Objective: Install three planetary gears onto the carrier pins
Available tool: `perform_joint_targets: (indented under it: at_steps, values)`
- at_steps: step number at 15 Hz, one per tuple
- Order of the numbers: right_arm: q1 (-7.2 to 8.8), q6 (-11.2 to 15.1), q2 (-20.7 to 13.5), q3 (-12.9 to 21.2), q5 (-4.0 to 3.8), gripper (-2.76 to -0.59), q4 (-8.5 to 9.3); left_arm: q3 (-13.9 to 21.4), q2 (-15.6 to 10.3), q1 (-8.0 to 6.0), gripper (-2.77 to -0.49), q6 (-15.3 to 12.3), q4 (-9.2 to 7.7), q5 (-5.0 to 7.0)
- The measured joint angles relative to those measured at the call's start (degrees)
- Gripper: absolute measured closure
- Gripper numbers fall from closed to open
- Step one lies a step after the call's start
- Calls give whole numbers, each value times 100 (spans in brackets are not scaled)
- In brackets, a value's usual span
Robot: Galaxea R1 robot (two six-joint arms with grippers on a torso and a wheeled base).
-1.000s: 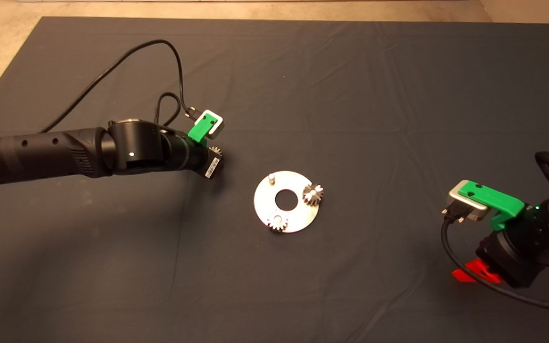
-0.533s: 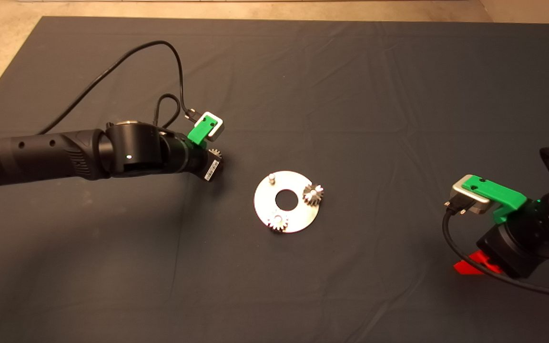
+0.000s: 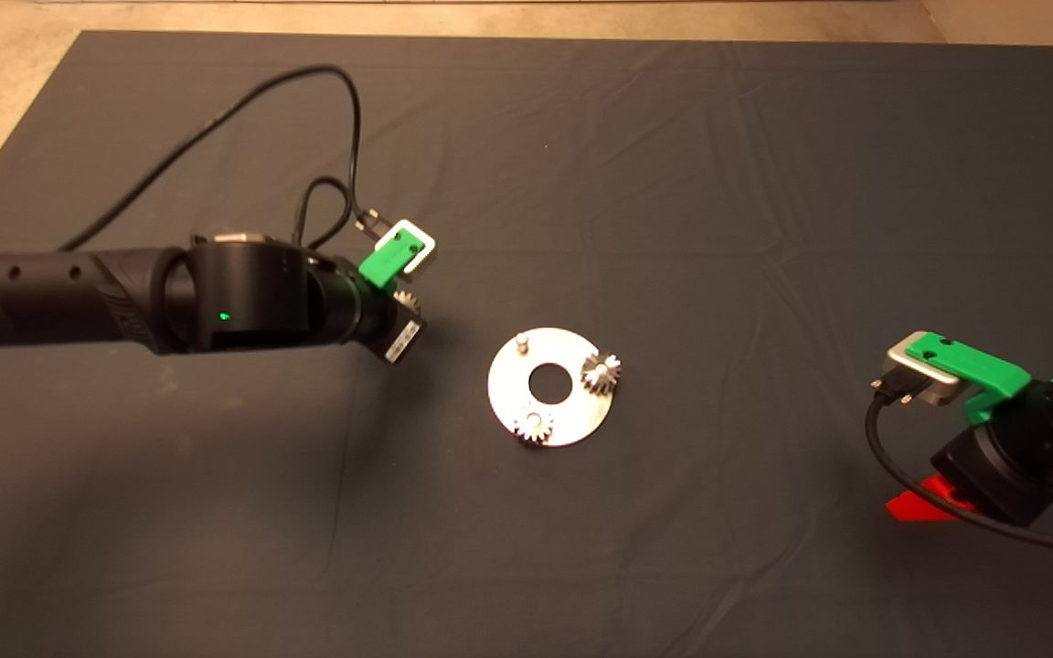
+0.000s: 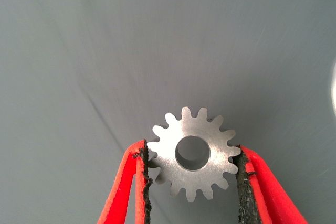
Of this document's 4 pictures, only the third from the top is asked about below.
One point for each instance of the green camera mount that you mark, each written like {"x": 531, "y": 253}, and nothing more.
{"x": 979, "y": 366}
{"x": 388, "y": 260}

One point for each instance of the dark grey table cloth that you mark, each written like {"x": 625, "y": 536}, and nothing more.
{"x": 764, "y": 183}

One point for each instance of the green right camera mount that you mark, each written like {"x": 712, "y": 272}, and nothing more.
{"x": 979, "y": 366}

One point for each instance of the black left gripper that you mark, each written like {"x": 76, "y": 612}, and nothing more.
{"x": 397, "y": 334}

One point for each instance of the round metal carrier plate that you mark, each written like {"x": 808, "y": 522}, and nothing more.
{"x": 572, "y": 347}

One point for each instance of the silver right camera box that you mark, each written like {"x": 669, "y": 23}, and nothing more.
{"x": 924, "y": 384}

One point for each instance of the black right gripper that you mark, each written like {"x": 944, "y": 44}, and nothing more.
{"x": 1002, "y": 466}

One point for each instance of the green left camera mount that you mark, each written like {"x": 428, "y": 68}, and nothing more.
{"x": 388, "y": 260}

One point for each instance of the silver left camera box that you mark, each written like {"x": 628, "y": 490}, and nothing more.
{"x": 426, "y": 251}

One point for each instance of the steel planetary gear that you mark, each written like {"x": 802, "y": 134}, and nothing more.
{"x": 600, "y": 373}
{"x": 532, "y": 428}
{"x": 409, "y": 299}

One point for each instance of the silver camera box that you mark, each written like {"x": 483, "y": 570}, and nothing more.
{"x": 426, "y": 251}
{"x": 924, "y": 384}

